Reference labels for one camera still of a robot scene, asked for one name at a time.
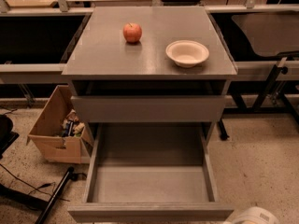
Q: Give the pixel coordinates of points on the grey drawer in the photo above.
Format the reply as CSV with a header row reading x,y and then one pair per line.
x,y
150,173
148,109

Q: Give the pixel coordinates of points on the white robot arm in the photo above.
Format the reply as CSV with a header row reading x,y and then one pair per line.
x,y
254,215

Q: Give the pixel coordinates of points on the grey drawer cabinet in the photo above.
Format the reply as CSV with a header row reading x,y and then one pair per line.
x,y
104,64

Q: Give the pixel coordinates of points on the grey top drawer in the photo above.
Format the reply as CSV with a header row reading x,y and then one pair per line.
x,y
148,109

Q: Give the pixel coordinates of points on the white paper bowl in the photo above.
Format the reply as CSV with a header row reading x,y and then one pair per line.
x,y
187,53

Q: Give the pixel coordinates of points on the red apple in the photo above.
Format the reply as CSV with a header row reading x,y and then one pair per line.
x,y
132,32

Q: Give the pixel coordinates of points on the clutter items in box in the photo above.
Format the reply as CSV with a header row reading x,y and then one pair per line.
x,y
71,125

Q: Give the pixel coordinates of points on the cardboard box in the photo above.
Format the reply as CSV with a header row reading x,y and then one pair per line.
x,y
47,133

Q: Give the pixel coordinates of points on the black floor stand leg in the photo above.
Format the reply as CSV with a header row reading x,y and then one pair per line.
x,y
55,196

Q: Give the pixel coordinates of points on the dark grey chair seat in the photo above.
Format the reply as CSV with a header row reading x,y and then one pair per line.
x,y
270,34

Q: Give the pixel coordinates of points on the black chair base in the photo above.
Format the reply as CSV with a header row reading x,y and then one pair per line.
x,y
7,136

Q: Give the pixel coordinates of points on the right grey workbench frame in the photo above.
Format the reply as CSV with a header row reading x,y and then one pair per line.
x,y
249,65

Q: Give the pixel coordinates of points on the grey workbench frame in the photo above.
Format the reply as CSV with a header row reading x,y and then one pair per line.
x,y
36,43
249,65

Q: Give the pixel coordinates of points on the left grey workbench frame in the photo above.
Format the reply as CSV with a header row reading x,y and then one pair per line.
x,y
36,43

